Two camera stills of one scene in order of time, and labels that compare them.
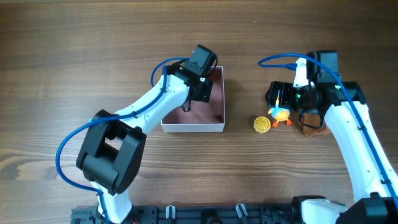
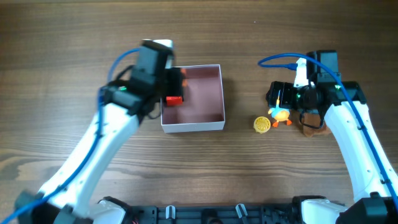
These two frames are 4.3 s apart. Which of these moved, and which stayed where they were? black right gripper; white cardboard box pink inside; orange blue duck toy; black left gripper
Moved: black left gripper
Stayed: black right gripper; white cardboard box pink inside; orange blue duck toy
